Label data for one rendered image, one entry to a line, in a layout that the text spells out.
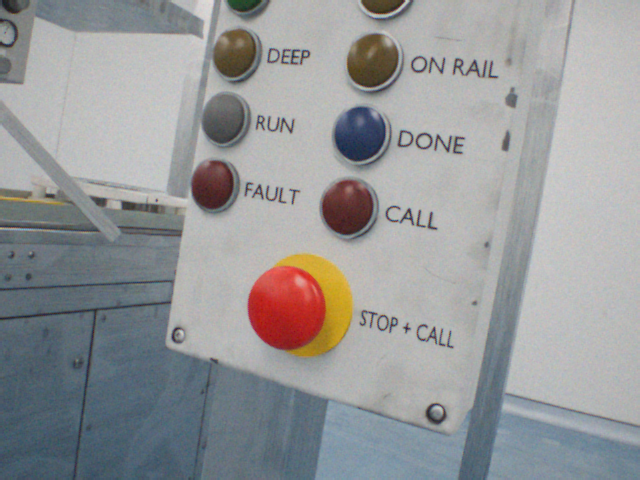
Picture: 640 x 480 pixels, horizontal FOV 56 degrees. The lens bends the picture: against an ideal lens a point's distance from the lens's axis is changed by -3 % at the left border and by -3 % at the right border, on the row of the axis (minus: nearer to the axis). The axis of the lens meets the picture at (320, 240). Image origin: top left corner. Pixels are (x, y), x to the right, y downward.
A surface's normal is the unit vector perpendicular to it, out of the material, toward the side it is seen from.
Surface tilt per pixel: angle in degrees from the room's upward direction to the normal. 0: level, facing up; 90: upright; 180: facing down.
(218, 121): 93
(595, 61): 90
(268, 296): 87
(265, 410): 90
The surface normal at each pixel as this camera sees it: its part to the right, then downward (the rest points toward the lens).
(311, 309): 0.00, -0.06
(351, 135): -0.47, 0.00
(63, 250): 0.89, 0.18
